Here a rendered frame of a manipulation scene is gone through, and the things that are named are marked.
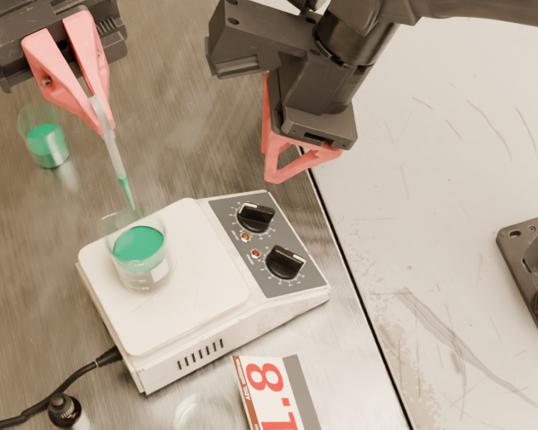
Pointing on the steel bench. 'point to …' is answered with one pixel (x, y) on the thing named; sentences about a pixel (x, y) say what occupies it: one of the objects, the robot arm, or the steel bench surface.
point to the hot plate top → (201, 309)
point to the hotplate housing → (145, 368)
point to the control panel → (226, 215)
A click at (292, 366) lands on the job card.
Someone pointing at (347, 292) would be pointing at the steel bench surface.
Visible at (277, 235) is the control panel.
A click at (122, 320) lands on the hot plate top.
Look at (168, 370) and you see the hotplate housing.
